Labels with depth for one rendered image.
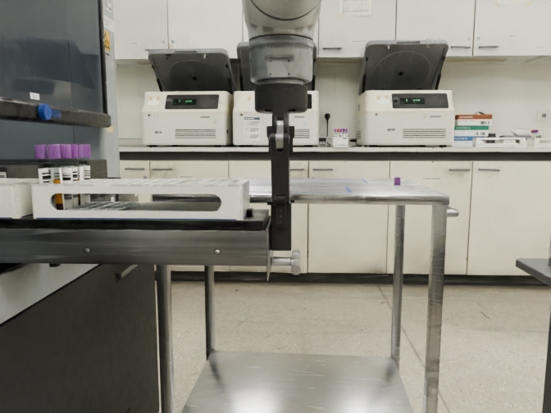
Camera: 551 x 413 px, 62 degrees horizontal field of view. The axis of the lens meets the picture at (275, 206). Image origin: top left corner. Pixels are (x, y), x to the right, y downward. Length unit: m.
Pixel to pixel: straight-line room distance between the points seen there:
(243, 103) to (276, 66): 2.39
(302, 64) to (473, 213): 2.63
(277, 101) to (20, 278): 0.47
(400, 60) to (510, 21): 0.75
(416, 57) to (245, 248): 2.84
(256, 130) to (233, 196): 2.36
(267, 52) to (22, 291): 0.51
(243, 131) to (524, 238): 1.91
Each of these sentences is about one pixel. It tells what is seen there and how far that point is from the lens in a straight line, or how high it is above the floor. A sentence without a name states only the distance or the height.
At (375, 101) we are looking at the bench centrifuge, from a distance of 3.06.
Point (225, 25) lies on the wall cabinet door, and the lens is 3.38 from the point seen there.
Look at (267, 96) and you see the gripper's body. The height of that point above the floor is 0.98.
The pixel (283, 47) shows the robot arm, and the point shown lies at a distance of 0.64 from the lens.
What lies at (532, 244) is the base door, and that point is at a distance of 3.37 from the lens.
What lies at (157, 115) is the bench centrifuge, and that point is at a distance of 3.11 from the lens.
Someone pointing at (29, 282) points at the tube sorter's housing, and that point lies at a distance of 0.83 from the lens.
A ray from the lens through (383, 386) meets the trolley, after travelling 1.35.
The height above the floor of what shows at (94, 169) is 0.86.
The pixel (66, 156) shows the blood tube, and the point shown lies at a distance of 0.72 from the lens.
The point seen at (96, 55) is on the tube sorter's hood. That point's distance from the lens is 1.28.
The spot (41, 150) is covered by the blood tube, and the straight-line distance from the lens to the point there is 0.72.
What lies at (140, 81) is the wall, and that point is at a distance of 3.82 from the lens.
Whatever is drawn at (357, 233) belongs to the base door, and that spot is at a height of 0.34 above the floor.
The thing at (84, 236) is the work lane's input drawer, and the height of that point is 0.80.
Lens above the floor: 0.92
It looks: 8 degrees down
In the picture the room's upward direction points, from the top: straight up
